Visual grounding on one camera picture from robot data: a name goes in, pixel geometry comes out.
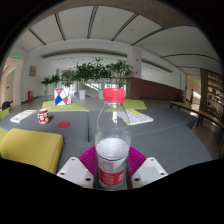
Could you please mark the flat round red coaster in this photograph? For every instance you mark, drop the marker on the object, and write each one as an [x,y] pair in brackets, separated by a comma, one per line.
[63,124]

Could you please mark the clear red-capped water bottle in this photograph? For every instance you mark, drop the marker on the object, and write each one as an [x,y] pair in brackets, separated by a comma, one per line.
[112,153]

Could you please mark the yellow-edged printed booklet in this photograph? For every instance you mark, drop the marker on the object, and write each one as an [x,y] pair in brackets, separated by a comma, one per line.
[140,117]

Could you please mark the black chair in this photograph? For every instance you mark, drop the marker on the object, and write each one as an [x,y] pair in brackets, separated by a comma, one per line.
[6,105]

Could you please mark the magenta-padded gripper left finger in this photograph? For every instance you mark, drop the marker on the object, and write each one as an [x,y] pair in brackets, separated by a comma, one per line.
[75,171]

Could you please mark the brown wall plaque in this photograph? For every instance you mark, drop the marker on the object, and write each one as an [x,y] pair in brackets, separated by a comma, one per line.
[32,71]

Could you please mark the green exit sign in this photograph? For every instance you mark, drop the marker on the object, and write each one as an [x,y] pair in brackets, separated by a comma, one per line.
[16,56]

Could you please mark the wooden shelf unit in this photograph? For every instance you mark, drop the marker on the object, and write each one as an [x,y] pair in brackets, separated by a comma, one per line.
[213,93]

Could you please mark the red fire extinguisher cabinet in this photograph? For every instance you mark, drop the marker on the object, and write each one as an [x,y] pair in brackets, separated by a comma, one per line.
[30,96]

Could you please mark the person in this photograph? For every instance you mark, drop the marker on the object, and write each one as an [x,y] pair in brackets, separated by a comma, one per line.
[191,96]

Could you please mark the brown wooden counter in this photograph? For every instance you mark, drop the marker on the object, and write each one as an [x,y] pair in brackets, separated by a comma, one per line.
[153,89]

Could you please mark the long wooden bench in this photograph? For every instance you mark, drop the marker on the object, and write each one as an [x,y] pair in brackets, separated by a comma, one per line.
[196,113]

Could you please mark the white cube with coloured triangles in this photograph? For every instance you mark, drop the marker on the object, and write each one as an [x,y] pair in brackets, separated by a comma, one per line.
[61,96]

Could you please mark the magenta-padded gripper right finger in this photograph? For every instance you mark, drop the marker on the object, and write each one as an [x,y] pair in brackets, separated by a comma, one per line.
[150,171]

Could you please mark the red floral mug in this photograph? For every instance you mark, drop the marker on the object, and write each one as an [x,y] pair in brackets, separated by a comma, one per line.
[43,116]

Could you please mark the white printed booklet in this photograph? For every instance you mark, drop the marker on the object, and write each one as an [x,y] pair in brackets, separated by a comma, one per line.
[23,116]

